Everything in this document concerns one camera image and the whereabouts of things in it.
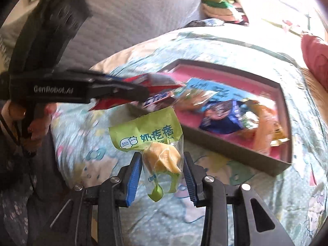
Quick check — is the orange cat snack packet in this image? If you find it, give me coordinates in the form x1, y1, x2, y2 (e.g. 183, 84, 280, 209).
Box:
242, 100, 277, 156

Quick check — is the dark shallow cardboard box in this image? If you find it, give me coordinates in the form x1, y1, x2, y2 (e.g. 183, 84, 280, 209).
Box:
126, 58, 294, 177

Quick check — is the green milk knot packet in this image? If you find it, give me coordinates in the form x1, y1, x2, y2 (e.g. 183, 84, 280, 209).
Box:
109, 107, 183, 202

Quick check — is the folded clothes pile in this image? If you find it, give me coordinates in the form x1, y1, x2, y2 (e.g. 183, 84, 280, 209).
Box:
202, 0, 249, 26

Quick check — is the dark blue patterned cloth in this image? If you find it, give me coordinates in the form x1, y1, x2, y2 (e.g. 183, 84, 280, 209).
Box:
184, 18, 225, 28

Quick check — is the yellow cow candy packet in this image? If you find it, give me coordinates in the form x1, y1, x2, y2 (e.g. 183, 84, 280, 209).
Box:
270, 121, 289, 147

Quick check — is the person's left hand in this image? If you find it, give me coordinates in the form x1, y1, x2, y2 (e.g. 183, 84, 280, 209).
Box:
1, 100, 57, 152

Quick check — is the red quilted comforter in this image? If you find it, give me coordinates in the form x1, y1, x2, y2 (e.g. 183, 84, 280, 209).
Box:
301, 33, 328, 91

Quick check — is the grey quilted headboard cover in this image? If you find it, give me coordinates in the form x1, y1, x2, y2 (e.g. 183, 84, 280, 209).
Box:
0, 0, 206, 72

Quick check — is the blue Oreo packet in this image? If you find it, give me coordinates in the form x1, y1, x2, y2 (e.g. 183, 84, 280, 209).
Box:
199, 99, 244, 134

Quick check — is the Hello Kitty teal blanket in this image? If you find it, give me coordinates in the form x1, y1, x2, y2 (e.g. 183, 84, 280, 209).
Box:
49, 25, 328, 246

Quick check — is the black Snickers bar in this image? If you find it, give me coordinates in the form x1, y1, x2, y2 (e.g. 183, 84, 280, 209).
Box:
141, 91, 175, 112

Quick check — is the brown pastry clear packet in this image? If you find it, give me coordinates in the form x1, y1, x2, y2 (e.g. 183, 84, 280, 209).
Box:
173, 88, 217, 111

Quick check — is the red snack packet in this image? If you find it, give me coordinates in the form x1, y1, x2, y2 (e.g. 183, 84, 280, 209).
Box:
91, 73, 185, 110

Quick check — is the pink book with blue title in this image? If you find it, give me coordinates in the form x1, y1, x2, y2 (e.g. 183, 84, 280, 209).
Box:
163, 65, 282, 161

